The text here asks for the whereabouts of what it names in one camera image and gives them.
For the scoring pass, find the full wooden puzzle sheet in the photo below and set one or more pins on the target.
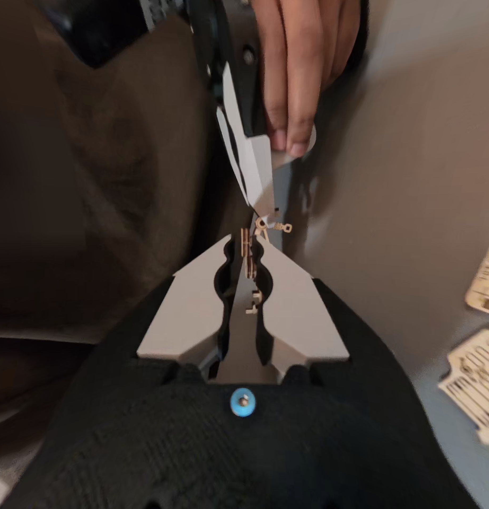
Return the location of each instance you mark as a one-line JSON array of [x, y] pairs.
[[487, 286]]

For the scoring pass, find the wooden motorcycle model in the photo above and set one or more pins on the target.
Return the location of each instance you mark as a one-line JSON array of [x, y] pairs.
[[248, 254]]

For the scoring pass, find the person's left hand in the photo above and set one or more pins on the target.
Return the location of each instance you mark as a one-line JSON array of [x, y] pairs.
[[300, 59]]

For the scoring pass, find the wooden shock absorber link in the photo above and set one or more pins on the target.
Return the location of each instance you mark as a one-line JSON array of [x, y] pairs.
[[284, 227]]

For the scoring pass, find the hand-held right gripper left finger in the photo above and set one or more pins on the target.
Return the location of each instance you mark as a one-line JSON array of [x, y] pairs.
[[180, 318]]

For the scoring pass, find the slotted wooden sheet offcut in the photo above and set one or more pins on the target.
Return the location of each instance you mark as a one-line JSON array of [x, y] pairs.
[[483, 346]]

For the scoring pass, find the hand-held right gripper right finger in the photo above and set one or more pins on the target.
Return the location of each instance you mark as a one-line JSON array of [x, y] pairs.
[[304, 318]]

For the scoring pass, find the person's olive clothing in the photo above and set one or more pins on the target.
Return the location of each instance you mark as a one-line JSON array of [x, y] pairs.
[[89, 179]]

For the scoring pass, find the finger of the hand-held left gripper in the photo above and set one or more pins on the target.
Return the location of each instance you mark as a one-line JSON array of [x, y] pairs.
[[248, 159], [224, 129]]

